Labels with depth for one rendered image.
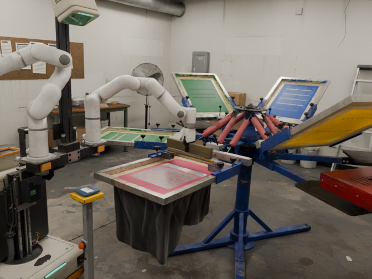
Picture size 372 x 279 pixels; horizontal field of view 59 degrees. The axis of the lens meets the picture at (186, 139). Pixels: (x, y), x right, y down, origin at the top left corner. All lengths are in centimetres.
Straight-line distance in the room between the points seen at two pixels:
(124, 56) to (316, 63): 359
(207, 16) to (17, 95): 398
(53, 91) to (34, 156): 37
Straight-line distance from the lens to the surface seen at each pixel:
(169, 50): 781
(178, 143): 231
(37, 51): 180
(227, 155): 240
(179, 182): 204
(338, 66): 609
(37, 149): 191
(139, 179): 208
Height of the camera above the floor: 167
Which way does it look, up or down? 13 degrees down
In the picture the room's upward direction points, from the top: 3 degrees clockwise
